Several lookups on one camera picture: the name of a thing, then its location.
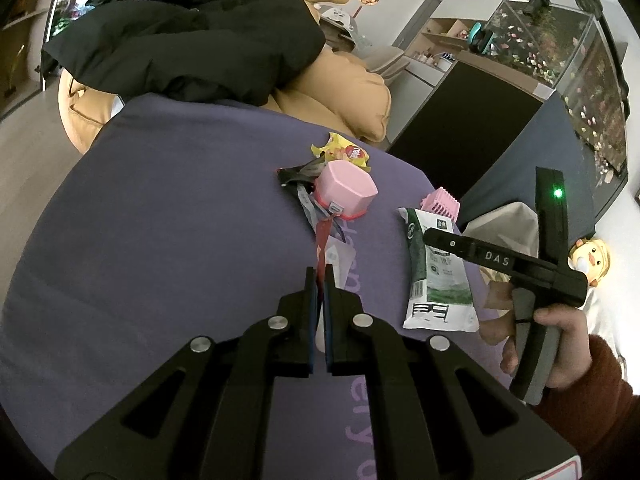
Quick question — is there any purple tablecloth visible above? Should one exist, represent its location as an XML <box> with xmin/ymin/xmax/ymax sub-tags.
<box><xmin>1</xmin><ymin>94</ymin><xmax>433</xmax><ymax>479</ymax></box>

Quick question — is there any red sleeve forearm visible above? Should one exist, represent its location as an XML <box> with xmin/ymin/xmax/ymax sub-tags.
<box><xmin>533</xmin><ymin>335</ymin><xmax>639</xmax><ymax>468</ymax></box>

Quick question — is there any green white milk pouch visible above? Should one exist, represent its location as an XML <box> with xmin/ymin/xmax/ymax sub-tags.
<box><xmin>398</xmin><ymin>207</ymin><xmax>480</xmax><ymax>333</ymax></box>

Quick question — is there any pink slatted plastic box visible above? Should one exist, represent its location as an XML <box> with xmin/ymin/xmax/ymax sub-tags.
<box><xmin>420</xmin><ymin>186</ymin><xmax>460</xmax><ymax>223</ymax></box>

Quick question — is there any person right hand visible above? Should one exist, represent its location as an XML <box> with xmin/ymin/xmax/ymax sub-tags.
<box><xmin>480</xmin><ymin>282</ymin><xmax>592</xmax><ymax>391</ymax></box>

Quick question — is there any black cabinet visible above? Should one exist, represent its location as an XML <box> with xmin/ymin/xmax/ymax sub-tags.
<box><xmin>388</xmin><ymin>62</ymin><xmax>542</xmax><ymax>200</ymax></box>

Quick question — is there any white covered sofa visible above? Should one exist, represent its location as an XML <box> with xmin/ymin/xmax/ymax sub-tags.
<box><xmin>462</xmin><ymin>200</ymin><xmax>622</xmax><ymax>361</ymax></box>

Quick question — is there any grey dining chair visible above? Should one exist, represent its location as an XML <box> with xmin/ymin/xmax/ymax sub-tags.
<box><xmin>362</xmin><ymin>46</ymin><xmax>410</xmax><ymax>84</ymax></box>

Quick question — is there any pink hexagonal cup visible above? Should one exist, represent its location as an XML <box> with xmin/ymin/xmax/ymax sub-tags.
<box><xmin>314</xmin><ymin>160</ymin><xmax>378</xmax><ymax>220</ymax></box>

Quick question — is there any clear red torn wrapper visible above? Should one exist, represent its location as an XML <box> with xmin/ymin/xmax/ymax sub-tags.
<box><xmin>295</xmin><ymin>183</ymin><xmax>356</xmax><ymax>354</ymax></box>

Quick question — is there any yellow duck plush toy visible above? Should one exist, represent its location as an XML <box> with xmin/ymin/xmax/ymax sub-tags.
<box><xmin>568</xmin><ymin>238</ymin><xmax>611</xmax><ymax>287</ymax></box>

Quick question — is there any dark blue cloth cover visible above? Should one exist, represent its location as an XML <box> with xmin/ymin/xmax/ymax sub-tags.
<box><xmin>458</xmin><ymin>94</ymin><xmax>596</xmax><ymax>243</ymax></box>

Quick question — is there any wooden display shelf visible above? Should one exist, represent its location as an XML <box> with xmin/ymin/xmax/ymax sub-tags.
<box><xmin>1</xmin><ymin>0</ymin><xmax>53</xmax><ymax>119</ymax></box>

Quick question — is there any tan beanbag sofa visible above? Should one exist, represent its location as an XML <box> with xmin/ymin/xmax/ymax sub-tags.
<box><xmin>42</xmin><ymin>0</ymin><xmax>392</xmax><ymax>151</ymax></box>

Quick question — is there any yellow nabati snack wrapper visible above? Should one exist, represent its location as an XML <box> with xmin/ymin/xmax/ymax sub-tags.
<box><xmin>310</xmin><ymin>132</ymin><xmax>370</xmax><ymax>172</ymax></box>

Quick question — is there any glass fish tank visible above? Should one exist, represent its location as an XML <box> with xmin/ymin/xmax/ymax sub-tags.
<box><xmin>484</xmin><ymin>0</ymin><xmax>628</xmax><ymax>217</ymax></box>

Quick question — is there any black jacket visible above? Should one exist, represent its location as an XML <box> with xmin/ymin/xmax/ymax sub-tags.
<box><xmin>42</xmin><ymin>0</ymin><xmax>324</xmax><ymax>106</ymax></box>

